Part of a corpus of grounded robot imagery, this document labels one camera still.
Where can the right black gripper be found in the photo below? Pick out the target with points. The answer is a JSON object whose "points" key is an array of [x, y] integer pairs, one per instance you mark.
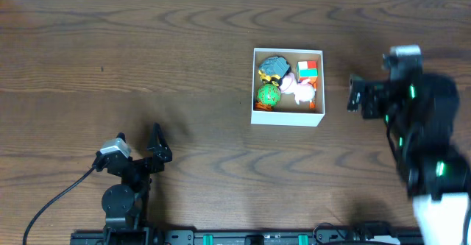
{"points": [[376, 93]]}

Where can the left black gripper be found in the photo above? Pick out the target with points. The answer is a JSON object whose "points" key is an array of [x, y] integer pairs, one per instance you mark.
{"points": [[140, 164]]}

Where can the colourful puzzle cube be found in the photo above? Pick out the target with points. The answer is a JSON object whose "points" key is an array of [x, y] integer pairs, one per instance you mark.
{"points": [[307, 70]]}

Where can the pink duck toy with hat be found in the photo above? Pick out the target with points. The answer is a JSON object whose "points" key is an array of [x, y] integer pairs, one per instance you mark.
{"points": [[303, 91]]}

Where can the grey yellow toy truck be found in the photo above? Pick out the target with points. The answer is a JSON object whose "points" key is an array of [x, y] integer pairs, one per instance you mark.
{"points": [[273, 69]]}

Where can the green number ball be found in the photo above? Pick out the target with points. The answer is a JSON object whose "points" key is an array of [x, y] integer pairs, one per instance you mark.
{"points": [[268, 94]]}

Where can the orange round gear toy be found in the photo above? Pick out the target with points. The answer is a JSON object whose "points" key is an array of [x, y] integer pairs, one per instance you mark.
{"points": [[263, 107]]}

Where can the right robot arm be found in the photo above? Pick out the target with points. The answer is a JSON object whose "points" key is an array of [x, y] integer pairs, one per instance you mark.
{"points": [[419, 110]]}

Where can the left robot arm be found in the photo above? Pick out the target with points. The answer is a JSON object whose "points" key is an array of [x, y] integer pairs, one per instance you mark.
{"points": [[126, 204]]}

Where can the white cardboard box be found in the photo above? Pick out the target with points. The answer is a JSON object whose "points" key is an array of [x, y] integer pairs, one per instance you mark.
{"points": [[286, 112]]}

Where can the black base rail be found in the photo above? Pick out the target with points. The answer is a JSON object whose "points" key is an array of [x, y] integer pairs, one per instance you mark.
{"points": [[370, 232]]}

